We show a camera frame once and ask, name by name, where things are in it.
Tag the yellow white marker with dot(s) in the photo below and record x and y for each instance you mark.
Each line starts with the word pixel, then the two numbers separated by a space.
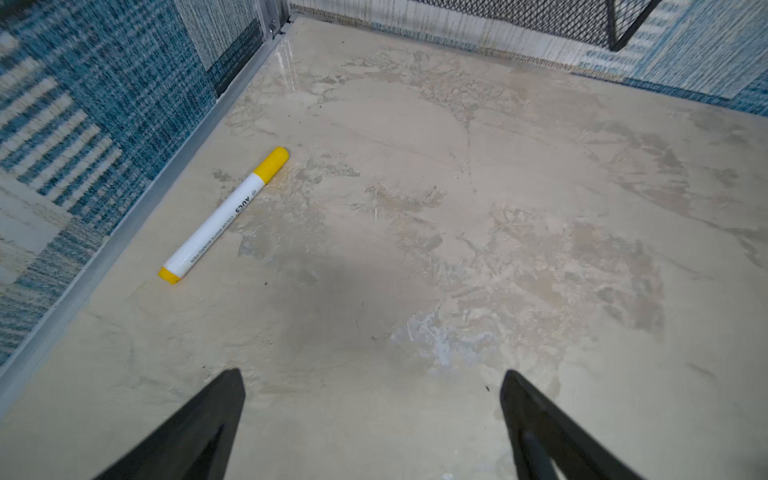
pixel 191 251

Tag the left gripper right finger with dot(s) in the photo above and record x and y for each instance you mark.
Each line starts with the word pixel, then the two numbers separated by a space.
pixel 545 441

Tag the black wire mesh shelf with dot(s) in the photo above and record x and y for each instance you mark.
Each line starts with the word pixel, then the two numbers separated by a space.
pixel 608 24

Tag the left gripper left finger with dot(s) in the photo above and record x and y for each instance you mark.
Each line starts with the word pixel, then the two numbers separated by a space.
pixel 195 442

